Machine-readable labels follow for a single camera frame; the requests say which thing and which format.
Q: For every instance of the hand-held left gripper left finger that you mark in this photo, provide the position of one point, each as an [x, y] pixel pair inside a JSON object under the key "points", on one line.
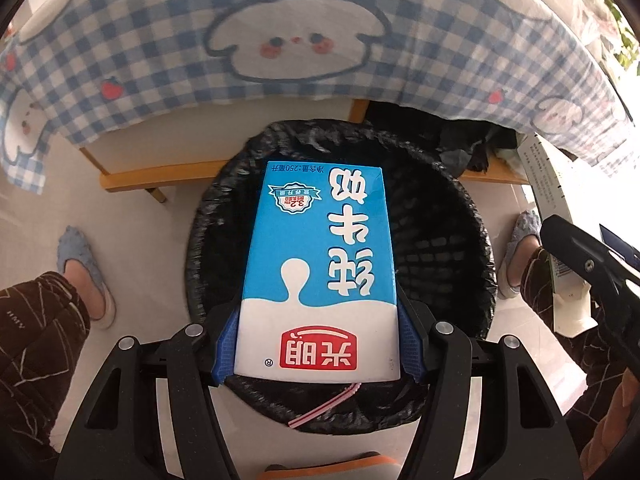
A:
{"points": [[225, 350]]}

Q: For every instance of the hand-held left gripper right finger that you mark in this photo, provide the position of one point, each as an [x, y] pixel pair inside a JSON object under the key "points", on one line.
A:
{"points": [[412, 345]]}

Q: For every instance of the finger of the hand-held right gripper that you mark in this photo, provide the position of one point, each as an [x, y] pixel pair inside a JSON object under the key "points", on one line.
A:
{"points": [[575, 245], [622, 245]]}

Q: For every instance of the white green paper carton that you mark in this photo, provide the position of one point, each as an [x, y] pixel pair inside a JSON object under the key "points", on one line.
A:
{"points": [[545, 180]]}

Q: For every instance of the pink striped straw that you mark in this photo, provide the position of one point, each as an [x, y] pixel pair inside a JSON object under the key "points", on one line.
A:
{"points": [[325, 405]]}

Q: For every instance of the black lined trash bin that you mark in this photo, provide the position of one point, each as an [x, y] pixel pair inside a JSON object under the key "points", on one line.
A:
{"points": [[440, 240]]}

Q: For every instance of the blue white milk carton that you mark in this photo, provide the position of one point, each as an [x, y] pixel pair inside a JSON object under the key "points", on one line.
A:
{"points": [[320, 270]]}

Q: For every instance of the person's right forearm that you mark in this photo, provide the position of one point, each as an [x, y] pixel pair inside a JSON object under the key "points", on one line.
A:
{"points": [[610, 425]]}

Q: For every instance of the right blue fuzzy slipper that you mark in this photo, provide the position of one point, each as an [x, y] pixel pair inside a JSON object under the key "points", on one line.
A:
{"points": [[522, 240]]}

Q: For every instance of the blue fuzzy slipper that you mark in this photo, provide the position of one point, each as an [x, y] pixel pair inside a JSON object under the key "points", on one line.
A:
{"points": [[82, 270], [522, 240]]}

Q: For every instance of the person's right leg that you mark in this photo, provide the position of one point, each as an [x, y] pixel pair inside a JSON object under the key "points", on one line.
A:
{"points": [[555, 360]]}

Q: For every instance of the person's leg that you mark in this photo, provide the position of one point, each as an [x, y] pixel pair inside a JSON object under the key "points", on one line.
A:
{"points": [[35, 360], [555, 360]]}

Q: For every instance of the left blue fuzzy slipper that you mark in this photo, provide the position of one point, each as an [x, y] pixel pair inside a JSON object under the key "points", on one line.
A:
{"points": [[82, 270]]}

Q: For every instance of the person's left leg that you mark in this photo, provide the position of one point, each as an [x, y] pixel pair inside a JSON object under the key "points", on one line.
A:
{"points": [[35, 360]]}

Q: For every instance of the green potted plant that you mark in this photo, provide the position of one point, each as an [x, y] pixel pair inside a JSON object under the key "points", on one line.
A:
{"points": [[622, 30]]}

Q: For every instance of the blue checked printed tablecloth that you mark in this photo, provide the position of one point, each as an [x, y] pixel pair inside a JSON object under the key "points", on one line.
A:
{"points": [[300, 35]]}

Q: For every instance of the wooden table frame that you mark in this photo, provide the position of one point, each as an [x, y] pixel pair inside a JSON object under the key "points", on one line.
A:
{"points": [[165, 172]]}

